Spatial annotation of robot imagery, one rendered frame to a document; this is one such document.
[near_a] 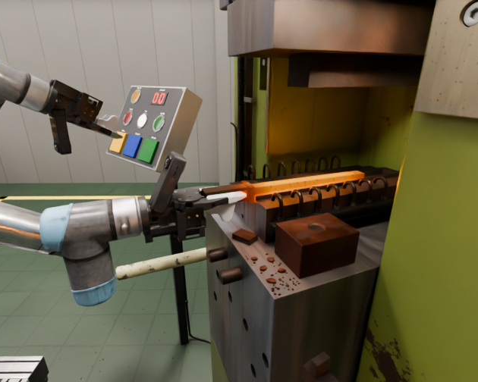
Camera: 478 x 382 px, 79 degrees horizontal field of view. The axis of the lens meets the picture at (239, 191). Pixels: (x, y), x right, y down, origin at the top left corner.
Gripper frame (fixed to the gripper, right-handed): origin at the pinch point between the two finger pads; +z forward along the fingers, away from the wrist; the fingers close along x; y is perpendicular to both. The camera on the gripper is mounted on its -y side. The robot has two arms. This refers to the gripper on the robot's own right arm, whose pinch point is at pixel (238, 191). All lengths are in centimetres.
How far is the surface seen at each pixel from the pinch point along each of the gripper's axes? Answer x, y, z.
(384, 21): 7.6, -31.7, 24.6
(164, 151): -38.3, -0.9, -9.1
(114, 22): -314, -77, -9
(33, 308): -114, 101, -79
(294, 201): 6.3, 1.3, 9.7
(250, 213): 0.5, 5.4, 2.6
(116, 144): -62, 1, -23
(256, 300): 15.9, 14.5, -3.3
